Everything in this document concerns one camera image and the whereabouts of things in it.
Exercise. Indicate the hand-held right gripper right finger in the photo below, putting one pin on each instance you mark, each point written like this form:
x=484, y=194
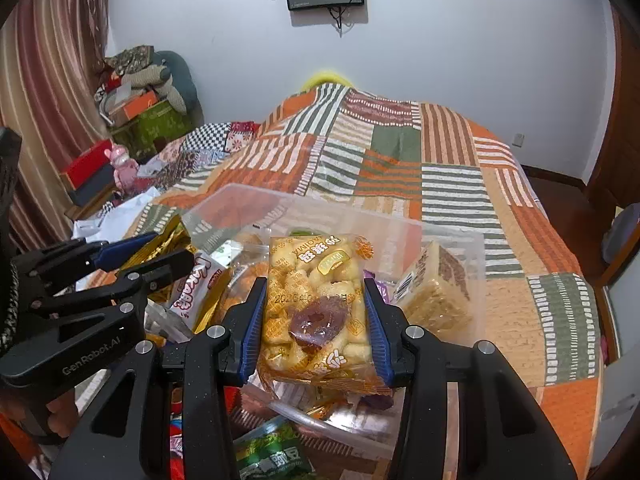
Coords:
x=375, y=330

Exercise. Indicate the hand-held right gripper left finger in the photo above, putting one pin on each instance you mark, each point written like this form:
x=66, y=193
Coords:
x=255, y=320

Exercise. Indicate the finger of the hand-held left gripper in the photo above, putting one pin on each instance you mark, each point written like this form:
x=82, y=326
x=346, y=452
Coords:
x=125, y=250
x=160, y=270

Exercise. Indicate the gold foil snack packet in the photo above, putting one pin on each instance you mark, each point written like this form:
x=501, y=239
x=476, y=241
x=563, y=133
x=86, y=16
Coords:
x=167, y=240

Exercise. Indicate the yellow puff snack packet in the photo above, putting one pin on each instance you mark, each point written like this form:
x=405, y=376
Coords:
x=310, y=310

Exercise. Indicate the cream cracker packet orange label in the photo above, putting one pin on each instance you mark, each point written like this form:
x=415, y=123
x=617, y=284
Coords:
x=435, y=290

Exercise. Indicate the clear plastic storage container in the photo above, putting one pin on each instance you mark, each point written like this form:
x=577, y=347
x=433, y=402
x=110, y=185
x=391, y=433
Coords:
x=240, y=210

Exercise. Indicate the person's left hand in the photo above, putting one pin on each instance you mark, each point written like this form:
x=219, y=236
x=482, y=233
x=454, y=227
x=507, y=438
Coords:
x=60, y=415

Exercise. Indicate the clear packet of orange bread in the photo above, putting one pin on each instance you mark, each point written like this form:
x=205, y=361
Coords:
x=237, y=290

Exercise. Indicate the white cloth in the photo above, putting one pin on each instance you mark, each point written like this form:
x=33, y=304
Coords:
x=120, y=215

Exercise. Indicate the white pink snack packet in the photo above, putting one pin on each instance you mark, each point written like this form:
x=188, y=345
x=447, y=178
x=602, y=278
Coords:
x=200, y=285

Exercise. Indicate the dark flat box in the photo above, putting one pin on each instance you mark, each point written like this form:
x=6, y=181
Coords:
x=92, y=185

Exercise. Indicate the pink rabbit toy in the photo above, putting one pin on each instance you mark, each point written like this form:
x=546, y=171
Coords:
x=122, y=170

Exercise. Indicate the red box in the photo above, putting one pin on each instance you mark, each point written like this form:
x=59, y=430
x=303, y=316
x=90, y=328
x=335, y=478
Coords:
x=87, y=162

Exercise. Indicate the checkered patchwork quilt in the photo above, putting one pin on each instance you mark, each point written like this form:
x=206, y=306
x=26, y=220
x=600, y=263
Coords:
x=200, y=150

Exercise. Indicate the red blue snack packet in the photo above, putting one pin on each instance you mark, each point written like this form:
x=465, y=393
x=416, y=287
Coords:
x=176, y=440

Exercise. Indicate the green white snack packet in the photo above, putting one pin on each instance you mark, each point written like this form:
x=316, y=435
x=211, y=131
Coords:
x=270, y=455

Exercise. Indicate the orange cardboard box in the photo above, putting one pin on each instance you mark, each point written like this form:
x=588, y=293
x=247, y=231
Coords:
x=140, y=106

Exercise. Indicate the patchwork striped blanket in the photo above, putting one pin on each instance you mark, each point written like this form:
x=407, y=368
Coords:
x=400, y=170

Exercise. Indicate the grey plush toy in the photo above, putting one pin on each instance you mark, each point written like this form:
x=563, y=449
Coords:
x=150, y=82

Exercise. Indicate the grey round cushion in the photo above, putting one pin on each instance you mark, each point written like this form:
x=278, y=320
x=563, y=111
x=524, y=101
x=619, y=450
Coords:
x=180, y=77

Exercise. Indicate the striped red curtain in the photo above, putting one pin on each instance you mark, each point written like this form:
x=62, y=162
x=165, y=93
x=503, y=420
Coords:
x=50, y=85

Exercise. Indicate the floral cushion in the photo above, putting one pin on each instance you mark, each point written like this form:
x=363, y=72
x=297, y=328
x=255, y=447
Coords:
x=130, y=59

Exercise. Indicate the yellow plastic object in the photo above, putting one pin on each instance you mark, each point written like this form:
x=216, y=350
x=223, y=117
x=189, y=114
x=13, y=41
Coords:
x=325, y=80

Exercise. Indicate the grey padded chair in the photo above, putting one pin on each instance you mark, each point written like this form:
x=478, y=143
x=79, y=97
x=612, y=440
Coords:
x=622, y=235

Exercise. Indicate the white wall socket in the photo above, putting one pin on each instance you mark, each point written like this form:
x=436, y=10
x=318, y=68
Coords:
x=519, y=140

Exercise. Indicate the wooden door frame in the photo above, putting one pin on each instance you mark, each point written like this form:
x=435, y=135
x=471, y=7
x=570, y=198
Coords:
x=625, y=135

